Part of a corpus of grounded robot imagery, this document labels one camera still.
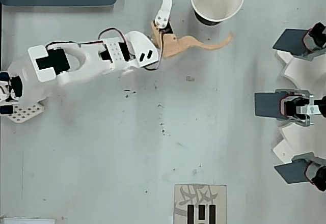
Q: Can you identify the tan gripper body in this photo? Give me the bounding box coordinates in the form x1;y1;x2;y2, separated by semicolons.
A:
150;20;182;60

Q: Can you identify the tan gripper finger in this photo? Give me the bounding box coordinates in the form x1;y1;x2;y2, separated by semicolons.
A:
178;31;235;53

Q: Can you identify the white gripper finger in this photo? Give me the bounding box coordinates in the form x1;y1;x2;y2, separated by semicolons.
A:
154;0;173;30

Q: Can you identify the grey dispenser head with paddle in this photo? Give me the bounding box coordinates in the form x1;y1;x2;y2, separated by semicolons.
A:
274;152;326;192
254;89;326;127
272;22;326;62

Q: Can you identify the white round machine base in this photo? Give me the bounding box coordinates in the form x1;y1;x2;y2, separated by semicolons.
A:
271;49;326;165

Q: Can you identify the printed cardboard sheet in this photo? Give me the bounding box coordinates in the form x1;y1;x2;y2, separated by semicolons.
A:
174;183;228;224

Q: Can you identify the white red gripper cable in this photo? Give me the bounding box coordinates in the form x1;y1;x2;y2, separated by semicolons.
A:
143;34;164;72

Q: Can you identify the red black arm cable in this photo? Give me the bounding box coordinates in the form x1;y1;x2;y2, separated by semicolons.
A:
45;27;135;62

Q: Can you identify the white perforated base plate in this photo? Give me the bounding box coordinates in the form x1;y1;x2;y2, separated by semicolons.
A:
7;101;45;124

